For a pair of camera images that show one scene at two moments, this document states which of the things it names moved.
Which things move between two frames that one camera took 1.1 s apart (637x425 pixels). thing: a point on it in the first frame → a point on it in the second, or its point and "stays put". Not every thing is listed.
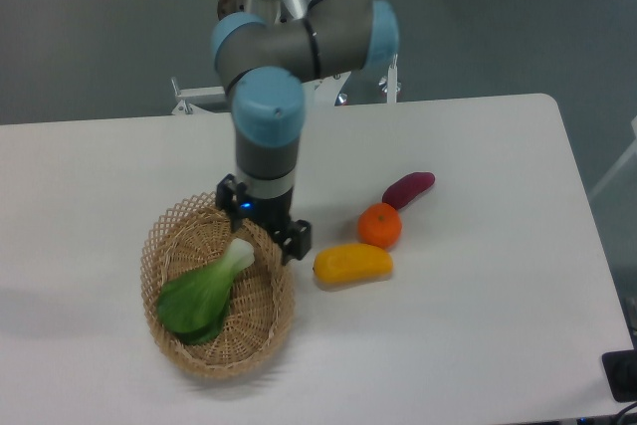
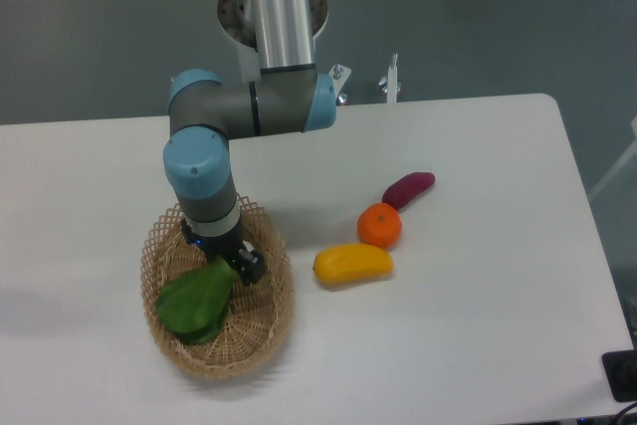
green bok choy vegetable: x=192 y=306 stays put
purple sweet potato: x=398 y=193 stays put
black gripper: x=295 y=241 → x=250 y=265
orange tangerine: x=379 y=225 stays put
